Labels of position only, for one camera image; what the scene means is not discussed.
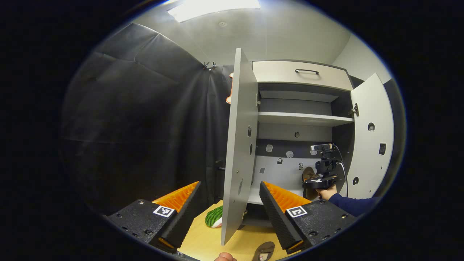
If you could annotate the green striped watermelon toy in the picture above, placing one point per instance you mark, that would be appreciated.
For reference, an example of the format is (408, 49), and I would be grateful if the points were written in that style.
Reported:
(214, 217)

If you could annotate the metal door hinge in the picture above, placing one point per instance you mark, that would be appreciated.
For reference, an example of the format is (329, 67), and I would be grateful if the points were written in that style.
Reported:
(257, 100)
(354, 110)

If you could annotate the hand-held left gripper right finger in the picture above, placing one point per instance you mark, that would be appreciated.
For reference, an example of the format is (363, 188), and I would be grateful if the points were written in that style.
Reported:
(277, 217)

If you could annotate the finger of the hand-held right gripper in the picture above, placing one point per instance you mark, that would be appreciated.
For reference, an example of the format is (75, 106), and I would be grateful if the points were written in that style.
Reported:
(320, 183)

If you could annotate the white cabinet drawer front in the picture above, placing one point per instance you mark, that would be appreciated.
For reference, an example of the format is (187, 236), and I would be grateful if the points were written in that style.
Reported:
(279, 72)

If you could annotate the white shoe cabinet door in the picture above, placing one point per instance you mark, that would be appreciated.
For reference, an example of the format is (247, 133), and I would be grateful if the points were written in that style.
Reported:
(373, 108)
(241, 127)

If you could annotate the brown shoe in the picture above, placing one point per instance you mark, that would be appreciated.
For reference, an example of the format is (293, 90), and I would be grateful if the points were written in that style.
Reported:
(308, 173)
(266, 247)

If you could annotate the ceiling light panel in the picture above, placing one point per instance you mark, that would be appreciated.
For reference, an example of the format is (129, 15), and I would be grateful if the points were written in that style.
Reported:
(214, 9)

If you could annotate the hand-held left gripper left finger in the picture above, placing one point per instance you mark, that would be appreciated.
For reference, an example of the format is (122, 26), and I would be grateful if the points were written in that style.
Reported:
(185, 217)

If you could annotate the white cabinet shelf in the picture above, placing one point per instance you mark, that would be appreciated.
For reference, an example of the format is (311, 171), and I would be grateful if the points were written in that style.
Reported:
(301, 119)

